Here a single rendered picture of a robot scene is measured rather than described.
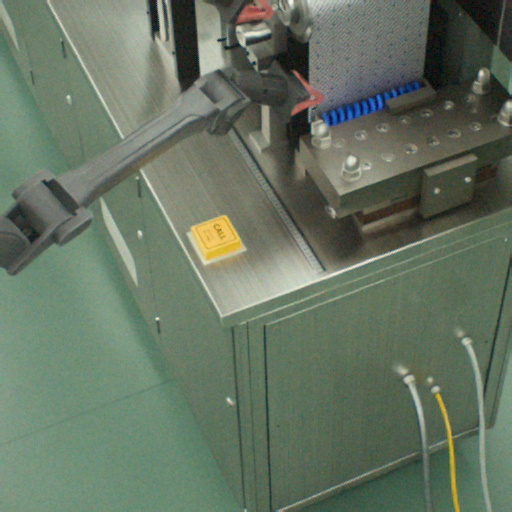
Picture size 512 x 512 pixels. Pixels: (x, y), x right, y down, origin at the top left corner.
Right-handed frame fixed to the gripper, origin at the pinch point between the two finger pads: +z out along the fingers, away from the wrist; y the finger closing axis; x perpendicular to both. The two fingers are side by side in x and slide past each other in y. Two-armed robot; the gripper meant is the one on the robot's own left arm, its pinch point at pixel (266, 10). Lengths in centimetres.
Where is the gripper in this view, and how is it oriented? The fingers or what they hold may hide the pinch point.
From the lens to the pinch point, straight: 219.0
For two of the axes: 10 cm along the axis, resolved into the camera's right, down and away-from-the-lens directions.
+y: 3.7, 6.7, -6.4
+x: 5.6, -7.1, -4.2
